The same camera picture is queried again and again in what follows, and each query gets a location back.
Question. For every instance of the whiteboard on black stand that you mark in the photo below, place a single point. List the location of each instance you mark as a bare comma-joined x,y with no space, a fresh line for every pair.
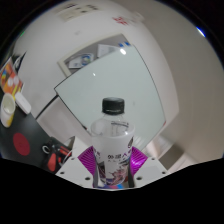
120,83

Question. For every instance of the black and red power drill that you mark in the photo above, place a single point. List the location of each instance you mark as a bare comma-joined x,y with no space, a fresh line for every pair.
55,155

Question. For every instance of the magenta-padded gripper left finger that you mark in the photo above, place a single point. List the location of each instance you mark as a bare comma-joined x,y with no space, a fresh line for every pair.
75,171

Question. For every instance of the grey framed notice board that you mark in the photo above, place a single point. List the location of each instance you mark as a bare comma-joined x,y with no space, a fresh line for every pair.
83,60

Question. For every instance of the flat round red coaster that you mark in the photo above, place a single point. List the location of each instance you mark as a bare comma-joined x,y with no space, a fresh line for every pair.
21,144

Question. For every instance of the large white wall poster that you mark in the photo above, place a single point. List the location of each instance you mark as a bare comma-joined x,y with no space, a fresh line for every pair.
76,12

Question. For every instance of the black flag with white print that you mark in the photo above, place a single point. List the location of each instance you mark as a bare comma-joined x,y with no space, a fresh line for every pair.
18,60

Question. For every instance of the white flat device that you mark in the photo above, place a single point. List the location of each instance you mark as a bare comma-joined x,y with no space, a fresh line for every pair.
23,102

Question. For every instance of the clear bottle with printed label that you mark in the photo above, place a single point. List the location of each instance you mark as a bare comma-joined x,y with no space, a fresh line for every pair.
111,150

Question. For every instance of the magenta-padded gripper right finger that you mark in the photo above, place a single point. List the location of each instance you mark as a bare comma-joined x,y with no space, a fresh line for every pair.
151,171

